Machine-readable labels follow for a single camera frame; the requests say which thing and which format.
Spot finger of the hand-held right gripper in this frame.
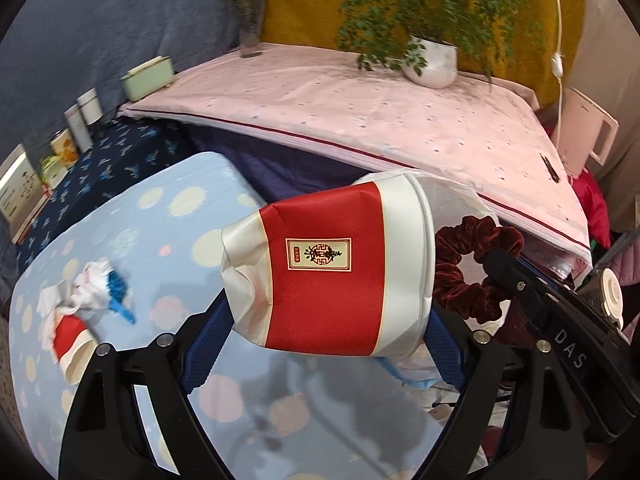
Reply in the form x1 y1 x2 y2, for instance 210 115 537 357
515 257 576 292
481 248 577 332

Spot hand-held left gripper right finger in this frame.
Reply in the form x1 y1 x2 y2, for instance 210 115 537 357
422 307 588 480

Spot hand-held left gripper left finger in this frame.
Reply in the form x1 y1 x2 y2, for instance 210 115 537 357
57 297 236 480

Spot dark red velvet scrunchie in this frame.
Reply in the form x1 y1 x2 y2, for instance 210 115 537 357
434 214 524 324

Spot bin with white liner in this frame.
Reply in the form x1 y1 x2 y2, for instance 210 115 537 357
350 170 503 396

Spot red and white paper cup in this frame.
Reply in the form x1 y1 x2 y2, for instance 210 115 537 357
51 314 96 386
220 171 436 358

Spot red cloth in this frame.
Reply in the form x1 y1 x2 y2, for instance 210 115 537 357
570 167 618 248

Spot small blue plastic item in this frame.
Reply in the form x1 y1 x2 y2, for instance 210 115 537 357
106 270 137 324

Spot white crumpled paper red marks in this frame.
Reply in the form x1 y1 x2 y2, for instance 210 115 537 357
39 259 113 322

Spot light blue planet-print tablecloth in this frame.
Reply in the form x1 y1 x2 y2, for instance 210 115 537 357
10 152 451 480

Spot pink electric kettle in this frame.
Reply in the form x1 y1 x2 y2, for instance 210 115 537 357
552 87 621 168

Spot plain navy cloth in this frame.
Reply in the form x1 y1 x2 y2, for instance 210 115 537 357
187 125 416 211

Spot dark blue floral cloth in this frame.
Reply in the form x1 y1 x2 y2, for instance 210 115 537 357
15 117 193 256

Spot green plant in white pot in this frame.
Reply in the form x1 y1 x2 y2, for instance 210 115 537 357
292 0 546 90

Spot green snack packet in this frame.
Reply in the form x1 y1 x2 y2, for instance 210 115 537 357
39 155 68 188

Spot pink dotted cloth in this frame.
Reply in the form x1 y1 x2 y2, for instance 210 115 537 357
117 42 593 267

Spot white card box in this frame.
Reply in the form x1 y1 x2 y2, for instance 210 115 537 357
0 144 51 243

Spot printed tin can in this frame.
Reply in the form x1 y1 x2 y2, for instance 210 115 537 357
50 129 79 168

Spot tall grey white canister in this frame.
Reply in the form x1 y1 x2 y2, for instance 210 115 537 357
64 104 94 153

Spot short grey white canister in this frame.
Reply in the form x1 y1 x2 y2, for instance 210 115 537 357
76 88 102 126

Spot pale green tissue box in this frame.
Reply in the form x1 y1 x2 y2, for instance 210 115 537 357
121 55 177 102

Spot glass vase with pink flowers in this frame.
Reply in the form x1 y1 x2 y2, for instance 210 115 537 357
216 0 277 58

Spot mustard yellow cloth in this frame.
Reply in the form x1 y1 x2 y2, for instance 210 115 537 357
262 0 586 107

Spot grey-blue blanket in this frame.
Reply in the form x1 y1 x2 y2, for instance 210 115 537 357
0 0 268 153

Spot white cable with switch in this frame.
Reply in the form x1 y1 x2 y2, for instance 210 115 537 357
547 0 568 136

